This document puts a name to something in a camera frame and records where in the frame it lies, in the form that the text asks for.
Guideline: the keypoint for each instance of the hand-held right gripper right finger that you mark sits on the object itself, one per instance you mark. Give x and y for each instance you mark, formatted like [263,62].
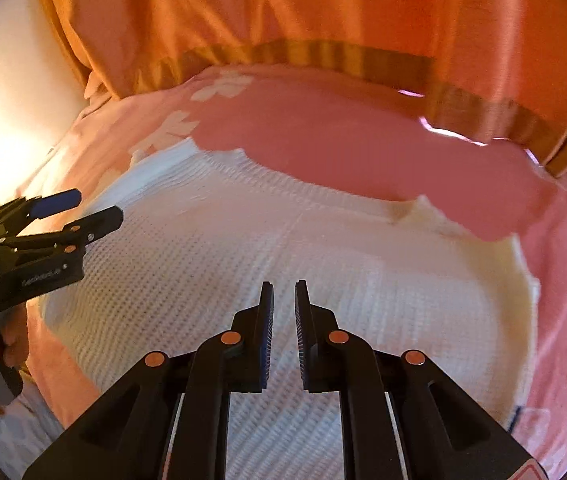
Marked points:
[303,345]

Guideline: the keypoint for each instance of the white bed sheet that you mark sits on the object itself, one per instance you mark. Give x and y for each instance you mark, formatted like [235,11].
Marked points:
[18,435]

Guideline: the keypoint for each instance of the white red black knit sweater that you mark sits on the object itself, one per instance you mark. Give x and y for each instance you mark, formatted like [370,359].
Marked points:
[313,245]

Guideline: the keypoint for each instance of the pink patterned blanket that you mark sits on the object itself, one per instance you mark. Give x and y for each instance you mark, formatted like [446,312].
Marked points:
[343,135]

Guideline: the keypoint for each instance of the orange curtain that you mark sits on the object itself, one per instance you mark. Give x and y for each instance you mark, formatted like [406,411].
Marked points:
[313,5]

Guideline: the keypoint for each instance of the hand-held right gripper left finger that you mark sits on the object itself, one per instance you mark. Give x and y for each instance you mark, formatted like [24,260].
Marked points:
[265,345]

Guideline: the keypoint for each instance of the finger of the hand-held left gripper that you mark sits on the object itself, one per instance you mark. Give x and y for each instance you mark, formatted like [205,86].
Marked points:
[55,202]
[103,217]

